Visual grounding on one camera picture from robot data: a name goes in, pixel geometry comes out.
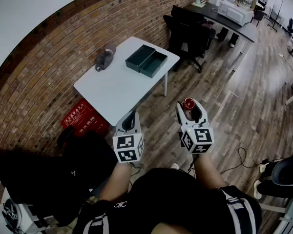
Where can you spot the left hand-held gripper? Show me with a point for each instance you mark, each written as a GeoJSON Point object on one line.
{"type": "Point", "coordinates": [127, 146]}

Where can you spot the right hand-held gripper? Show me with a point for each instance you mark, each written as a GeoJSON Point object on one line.
{"type": "Point", "coordinates": [197, 138]}

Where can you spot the small red object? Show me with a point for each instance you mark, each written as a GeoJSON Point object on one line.
{"type": "Point", "coordinates": [188, 103]}

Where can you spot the dark green box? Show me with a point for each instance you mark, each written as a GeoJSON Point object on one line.
{"type": "Point", "coordinates": [146, 58]}

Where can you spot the person's left forearm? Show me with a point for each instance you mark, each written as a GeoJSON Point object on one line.
{"type": "Point", "coordinates": [117, 181]}

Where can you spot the person's right forearm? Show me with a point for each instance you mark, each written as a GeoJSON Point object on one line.
{"type": "Point", "coordinates": [207, 172]}

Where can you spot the red plastic crate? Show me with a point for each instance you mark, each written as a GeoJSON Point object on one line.
{"type": "Point", "coordinates": [81, 119]}

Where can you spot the white table leg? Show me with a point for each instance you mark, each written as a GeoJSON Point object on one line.
{"type": "Point", "coordinates": [165, 84]}

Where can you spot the person's white shoe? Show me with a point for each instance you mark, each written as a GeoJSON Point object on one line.
{"type": "Point", "coordinates": [174, 166]}

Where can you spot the grey baseball cap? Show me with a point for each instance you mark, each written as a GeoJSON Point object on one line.
{"type": "Point", "coordinates": [104, 57]}

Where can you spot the black office chair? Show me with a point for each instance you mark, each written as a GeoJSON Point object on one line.
{"type": "Point", "coordinates": [188, 33]}
{"type": "Point", "coordinates": [51, 174]}

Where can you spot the white power strip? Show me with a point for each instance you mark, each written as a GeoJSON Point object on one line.
{"type": "Point", "coordinates": [262, 167]}

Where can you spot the person's black striped shirt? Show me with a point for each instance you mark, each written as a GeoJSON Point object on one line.
{"type": "Point", "coordinates": [175, 203]}

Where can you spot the black desk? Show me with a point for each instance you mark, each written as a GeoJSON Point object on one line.
{"type": "Point", "coordinates": [224, 21]}

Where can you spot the white microwave oven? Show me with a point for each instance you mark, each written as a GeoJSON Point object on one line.
{"type": "Point", "coordinates": [234, 11]}

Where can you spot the whiteboard on stand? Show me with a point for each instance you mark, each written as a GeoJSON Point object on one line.
{"type": "Point", "coordinates": [276, 12]}

